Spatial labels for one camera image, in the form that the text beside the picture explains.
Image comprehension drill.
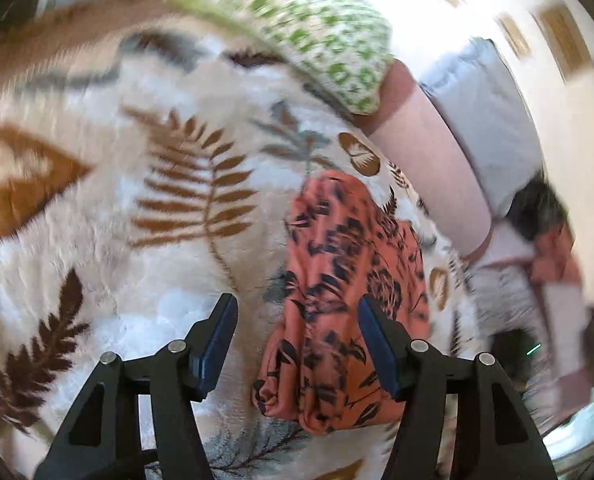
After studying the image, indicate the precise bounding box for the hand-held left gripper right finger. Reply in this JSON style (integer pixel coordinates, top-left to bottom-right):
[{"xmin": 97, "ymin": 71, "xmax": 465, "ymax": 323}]
[{"xmin": 358, "ymin": 296, "xmax": 558, "ymax": 480}]

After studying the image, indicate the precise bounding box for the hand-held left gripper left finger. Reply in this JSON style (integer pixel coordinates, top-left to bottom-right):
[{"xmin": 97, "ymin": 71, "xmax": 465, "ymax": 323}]
[{"xmin": 34, "ymin": 294, "xmax": 239, "ymax": 480}]

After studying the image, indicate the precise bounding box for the orange leaf-print garment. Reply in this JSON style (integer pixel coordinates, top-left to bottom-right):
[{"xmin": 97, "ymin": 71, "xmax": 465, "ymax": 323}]
[{"xmin": 251, "ymin": 170, "xmax": 433, "ymax": 433}]

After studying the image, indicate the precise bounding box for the person's body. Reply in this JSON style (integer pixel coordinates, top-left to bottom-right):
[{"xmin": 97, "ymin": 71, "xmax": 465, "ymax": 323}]
[{"xmin": 464, "ymin": 177, "xmax": 594, "ymax": 411}]

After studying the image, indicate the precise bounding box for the white leaf-print fleece blanket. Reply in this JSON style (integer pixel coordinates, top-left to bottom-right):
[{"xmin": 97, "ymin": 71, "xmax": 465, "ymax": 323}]
[{"xmin": 0, "ymin": 0, "xmax": 552, "ymax": 480}]

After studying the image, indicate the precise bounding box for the pink bolster pillow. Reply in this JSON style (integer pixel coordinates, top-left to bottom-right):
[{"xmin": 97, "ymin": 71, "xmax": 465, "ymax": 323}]
[{"xmin": 352, "ymin": 60, "xmax": 495, "ymax": 261}]

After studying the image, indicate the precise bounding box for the light grey pillow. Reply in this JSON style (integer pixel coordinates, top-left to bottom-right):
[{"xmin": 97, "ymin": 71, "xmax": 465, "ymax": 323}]
[{"xmin": 419, "ymin": 37, "xmax": 545, "ymax": 218}]

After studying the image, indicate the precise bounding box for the green patterned pillow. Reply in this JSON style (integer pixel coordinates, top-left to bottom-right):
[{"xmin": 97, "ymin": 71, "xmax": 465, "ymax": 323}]
[{"xmin": 162, "ymin": 0, "xmax": 395, "ymax": 116}]

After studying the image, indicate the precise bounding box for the large tan wall frame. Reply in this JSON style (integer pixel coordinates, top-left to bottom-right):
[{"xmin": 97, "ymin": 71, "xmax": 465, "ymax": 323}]
[{"xmin": 534, "ymin": 2, "xmax": 585, "ymax": 81}]

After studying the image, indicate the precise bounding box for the small tan wall frame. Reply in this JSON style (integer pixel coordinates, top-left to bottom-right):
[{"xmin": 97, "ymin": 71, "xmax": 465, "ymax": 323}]
[{"xmin": 497, "ymin": 12, "xmax": 530, "ymax": 58}]

